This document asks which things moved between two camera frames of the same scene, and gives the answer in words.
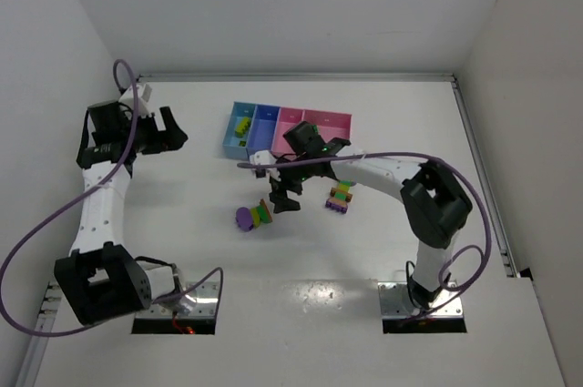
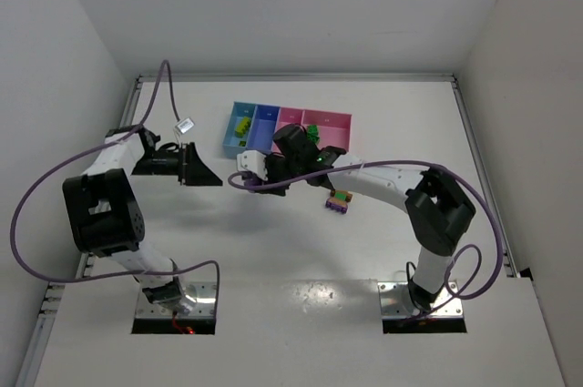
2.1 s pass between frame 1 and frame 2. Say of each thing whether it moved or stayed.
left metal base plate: stayed
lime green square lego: stayed
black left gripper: moved
